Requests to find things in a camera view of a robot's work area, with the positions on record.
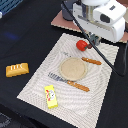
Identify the fork with orange handle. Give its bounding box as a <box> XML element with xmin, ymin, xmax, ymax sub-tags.
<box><xmin>48</xmin><ymin>72</ymin><xmax>90</xmax><ymax>92</ymax></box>

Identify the pink brown board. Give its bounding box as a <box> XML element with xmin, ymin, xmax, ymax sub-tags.
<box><xmin>51</xmin><ymin>12</ymin><xmax>128</xmax><ymax>43</ymax></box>

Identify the beige woven placemat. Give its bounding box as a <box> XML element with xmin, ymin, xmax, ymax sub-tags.
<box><xmin>16</xmin><ymin>32</ymin><xmax>120</xmax><ymax>128</ymax></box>

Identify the yellow snack box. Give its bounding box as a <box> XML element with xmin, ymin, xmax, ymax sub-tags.
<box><xmin>45</xmin><ymin>85</ymin><xmax>58</xmax><ymax>109</ymax></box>

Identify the red toy tomato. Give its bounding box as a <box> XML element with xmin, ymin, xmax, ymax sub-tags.
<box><xmin>76</xmin><ymin>40</ymin><xmax>88</xmax><ymax>51</ymax></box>

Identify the orange toy bread loaf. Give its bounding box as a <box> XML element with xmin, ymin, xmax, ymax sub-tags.
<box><xmin>6</xmin><ymin>63</ymin><xmax>29</xmax><ymax>77</ymax></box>

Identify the knife with orange handle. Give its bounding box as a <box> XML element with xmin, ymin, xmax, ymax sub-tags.
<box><xmin>61</xmin><ymin>52</ymin><xmax>102</xmax><ymax>65</ymax></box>

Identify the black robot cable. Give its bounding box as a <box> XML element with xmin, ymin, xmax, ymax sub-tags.
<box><xmin>60</xmin><ymin>1</ymin><xmax>128</xmax><ymax>77</ymax></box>

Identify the round beige plate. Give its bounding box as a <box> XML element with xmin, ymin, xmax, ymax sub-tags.
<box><xmin>59</xmin><ymin>58</ymin><xmax>87</xmax><ymax>81</ymax></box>

